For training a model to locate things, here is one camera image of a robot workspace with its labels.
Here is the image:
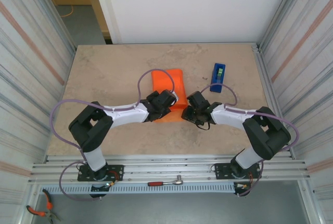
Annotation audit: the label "orange wrapping paper sheet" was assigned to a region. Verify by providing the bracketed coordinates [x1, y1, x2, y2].
[151, 68, 188, 124]

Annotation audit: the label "blue tape dispenser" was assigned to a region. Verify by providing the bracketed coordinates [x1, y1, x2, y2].
[209, 63, 226, 93]

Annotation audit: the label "aluminium mounting rail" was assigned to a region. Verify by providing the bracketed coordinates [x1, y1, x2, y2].
[28, 153, 312, 185]

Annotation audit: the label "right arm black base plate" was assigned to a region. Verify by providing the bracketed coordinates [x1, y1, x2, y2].
[213, 162, 262, 180]

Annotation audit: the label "red-handled ratchet wrench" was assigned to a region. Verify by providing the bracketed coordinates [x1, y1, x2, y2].
[147, 174, 184, 186]

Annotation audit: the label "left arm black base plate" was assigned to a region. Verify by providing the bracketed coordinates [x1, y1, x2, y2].
[77, 164, 124, 182]

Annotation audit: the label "grey slotted cable duct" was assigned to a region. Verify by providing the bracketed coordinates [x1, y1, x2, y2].
[39, 182, 236, 195]

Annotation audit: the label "aluminium side frame rail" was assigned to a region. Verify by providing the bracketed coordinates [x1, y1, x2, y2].
[251, 42, 296, 160]

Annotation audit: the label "orange floor cable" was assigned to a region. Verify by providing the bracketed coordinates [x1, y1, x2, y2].
[61, 5, 75, 18]

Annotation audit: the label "orange-handled pliers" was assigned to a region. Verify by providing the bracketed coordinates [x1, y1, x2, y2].
[25, 189, 63, 222]

